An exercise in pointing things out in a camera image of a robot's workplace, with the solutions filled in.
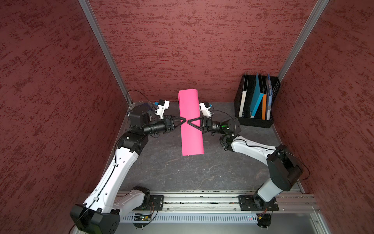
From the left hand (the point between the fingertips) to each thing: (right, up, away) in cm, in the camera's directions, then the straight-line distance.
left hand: (184, 124), depth 63 cm
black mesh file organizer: (+40, +25, +31) cm, 57 cm away
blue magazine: (+51, +14, +24) cm, 58 cm away
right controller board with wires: (+40, -48, +8) cm, 63 cm away
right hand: (+1, -1, 0) cm, 2 cm away
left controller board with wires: (-22, -48, +9) cm, 54 cm away
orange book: (+51, +10, +30) cm, 60 cm away
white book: (+37, +12, +31) cm, 50 cm away
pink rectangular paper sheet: (+4, -8, -2) cm, 9 cm away
